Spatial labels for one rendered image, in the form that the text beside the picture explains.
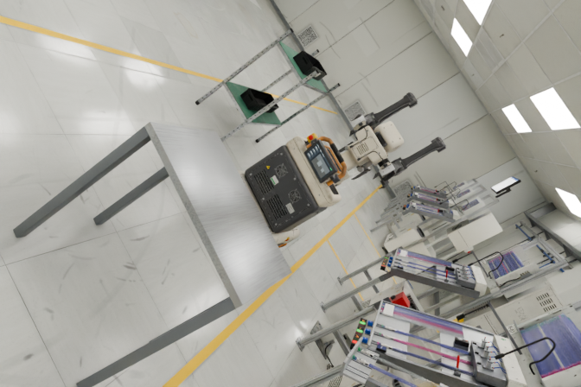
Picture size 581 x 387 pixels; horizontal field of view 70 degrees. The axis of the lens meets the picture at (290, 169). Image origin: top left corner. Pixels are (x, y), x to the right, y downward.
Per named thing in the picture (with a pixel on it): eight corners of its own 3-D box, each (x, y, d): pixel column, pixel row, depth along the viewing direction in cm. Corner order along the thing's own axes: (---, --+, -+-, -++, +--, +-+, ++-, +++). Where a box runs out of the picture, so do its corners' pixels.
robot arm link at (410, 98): (411, 88, 327) (418, 98, 325) (411, 92, 340) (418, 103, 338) (361, 117, 335) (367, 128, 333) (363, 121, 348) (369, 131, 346)
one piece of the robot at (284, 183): (259, 244, 303) (357, 186, 278) (228, 179, 317) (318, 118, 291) (278, 239, 334) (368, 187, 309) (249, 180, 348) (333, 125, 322)
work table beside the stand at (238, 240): (98, 217, 212) (217, 131, 188) (157, 345, 199) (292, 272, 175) (12, 229, 170) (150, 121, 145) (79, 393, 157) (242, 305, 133)
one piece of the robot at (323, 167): (318, 193, 291) (339, 177, 275) (295, 150, 299) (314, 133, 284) (328, 190, 298) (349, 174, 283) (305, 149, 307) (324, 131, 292)
